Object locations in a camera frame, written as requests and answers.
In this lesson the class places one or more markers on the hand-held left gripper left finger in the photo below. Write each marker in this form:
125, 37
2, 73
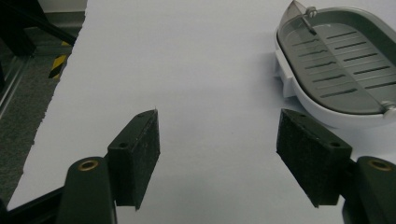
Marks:
130, 161

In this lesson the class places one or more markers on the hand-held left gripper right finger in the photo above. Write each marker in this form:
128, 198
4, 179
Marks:
314, 155

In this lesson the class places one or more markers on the white soap box with grey tray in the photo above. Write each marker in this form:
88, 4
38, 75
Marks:
339, 68

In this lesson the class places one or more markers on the yellow black striped tape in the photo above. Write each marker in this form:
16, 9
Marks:
58, 62

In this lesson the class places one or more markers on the black metal stand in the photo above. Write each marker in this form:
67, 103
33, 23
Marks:
28, 25

